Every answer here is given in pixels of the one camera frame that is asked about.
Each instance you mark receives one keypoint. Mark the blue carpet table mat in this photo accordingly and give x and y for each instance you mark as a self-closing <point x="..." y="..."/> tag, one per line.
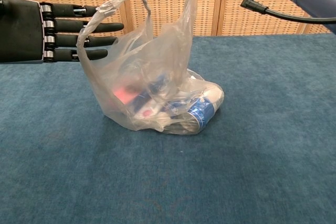
<point x="78" y="169"/>

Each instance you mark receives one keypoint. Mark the clear plastic shopping bag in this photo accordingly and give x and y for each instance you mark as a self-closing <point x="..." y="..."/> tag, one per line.
<point x="157" y="77"/>

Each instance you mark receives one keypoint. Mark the blue white drink can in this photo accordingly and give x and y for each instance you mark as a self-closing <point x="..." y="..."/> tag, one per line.
<point x="200" y="112"/>

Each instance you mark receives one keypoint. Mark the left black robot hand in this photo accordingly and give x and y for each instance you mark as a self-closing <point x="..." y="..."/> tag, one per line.
<point x="21" y="30"/>

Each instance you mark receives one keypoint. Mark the pink packet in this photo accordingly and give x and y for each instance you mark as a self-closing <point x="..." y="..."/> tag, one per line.
<point x="124" y="95"/>

